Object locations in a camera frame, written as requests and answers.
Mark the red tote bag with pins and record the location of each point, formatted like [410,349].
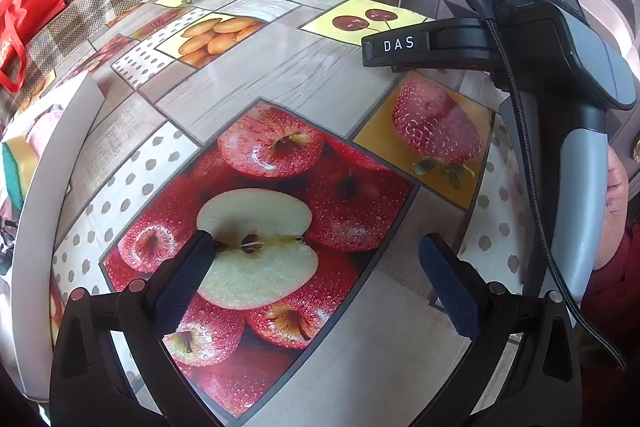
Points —
[22,22]

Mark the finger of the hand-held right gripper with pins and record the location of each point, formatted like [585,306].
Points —
[400,44]

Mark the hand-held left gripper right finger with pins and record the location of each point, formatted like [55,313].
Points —
[450,287]

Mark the person's right forearm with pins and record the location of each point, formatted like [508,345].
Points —
[615,302]

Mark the person's right hand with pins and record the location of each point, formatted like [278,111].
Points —
[617,197]

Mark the plaid cloth covered bench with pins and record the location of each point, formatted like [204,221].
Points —
[100,7]

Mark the white cardboard box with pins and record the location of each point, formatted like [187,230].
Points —
[55,187]

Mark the green and yellow scouring sponge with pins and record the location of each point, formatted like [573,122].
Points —
[12,172]

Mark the fruit printed tablecloth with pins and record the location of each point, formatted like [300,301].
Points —
[300,72]

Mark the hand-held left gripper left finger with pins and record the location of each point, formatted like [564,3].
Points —
[185,277]

